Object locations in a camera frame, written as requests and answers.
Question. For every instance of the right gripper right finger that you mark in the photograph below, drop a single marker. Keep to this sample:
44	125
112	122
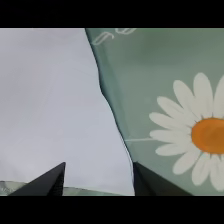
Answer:
150	185

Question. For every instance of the white garment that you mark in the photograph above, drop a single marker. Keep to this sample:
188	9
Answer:
50	106

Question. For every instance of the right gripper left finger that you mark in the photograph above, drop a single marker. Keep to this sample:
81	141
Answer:
50	184

